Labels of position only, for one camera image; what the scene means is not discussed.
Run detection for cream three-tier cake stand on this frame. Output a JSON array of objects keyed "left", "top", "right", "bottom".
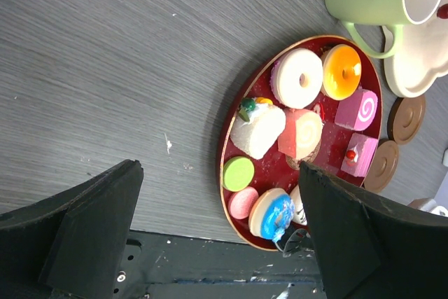
[{"left": 384, "top": 0, "right": 447, "bottom": 98}]

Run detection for salmon pink swirl roll cake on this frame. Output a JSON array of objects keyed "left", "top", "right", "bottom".
[{"left": 277, "top": 108, "right": 323, "bottom": 160}]

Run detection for magenta swirl roll cake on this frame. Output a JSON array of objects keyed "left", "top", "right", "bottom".
[{"left": 334, "top": 89, "right": 378, "bottom": 131}]

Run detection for white chocolate sprinkle donut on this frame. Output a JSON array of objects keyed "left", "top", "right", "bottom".
[{"left": 290, "top": 185, "right": 307, "bottom": 226}]

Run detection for brown wooden coaster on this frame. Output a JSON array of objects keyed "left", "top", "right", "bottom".
[
  {"left": 363, "top": 139, "right": 399, "bottom": 193},
  {"left": 387, "top": 95, "right": 426, "bottom": 145}
]

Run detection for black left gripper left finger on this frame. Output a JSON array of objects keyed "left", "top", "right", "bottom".
[{"left": 1, "top": 160, "right": 144, "bottom": 298}]

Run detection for white cream cake slice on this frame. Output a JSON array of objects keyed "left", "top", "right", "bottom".
[{"left": 230, "top": 97, "right": 286, "bottom": 160}]

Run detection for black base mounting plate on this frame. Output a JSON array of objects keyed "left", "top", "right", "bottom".
[{"left": 111, "top": 230, "right": 326, "bottom": 298}]

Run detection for white frosted donut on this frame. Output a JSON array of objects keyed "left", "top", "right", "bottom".
[{"left": 270, "top": 48, "right": 323, "bottom": 109}]

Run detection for large green macaron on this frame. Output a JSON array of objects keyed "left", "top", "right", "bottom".
[{"left": 223, "top": 156, "right": 255, "bottom": 192}]

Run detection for brown wooden coaster top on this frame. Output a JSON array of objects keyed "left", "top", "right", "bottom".
[{"left": 387, "top": 95, "right": 426, "bottom": 145}]

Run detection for pink macaron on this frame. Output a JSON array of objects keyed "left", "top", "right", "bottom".
[{"left": 227, "top": 186, "right": 259, "bottom": 220}]

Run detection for metal serving tongs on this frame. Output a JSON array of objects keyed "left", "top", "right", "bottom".
[{"left": 281, "top": 228, "right": 314, "bottom": 258}]

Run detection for pink layered cake slice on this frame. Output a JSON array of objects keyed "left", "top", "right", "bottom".
[{"left": 341, "top": 133, "right": 378, "bottom": 177}]

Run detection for brown wooden coaster middle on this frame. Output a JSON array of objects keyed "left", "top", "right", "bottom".
[{"left": 363, "top": 139, "right": 399, "bottom": 193}]

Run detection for blue frosted donut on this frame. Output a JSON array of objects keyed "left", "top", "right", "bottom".
[{"left": 248, "top": 188, "right": 295, "bottom": 242}]

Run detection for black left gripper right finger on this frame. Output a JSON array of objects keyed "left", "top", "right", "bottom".
[{"left": 298, "top": 162, "right": 447, "bottom": 298}]

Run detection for red round lacquer tray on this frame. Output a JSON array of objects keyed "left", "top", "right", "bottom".
[{"left": 216, "top": 35, "right": 365, "bottom": 252}]

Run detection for orange glazed donut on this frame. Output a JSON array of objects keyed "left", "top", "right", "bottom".
[{"left": 321, "top": 44, "right": 362, "bottom": 101}]

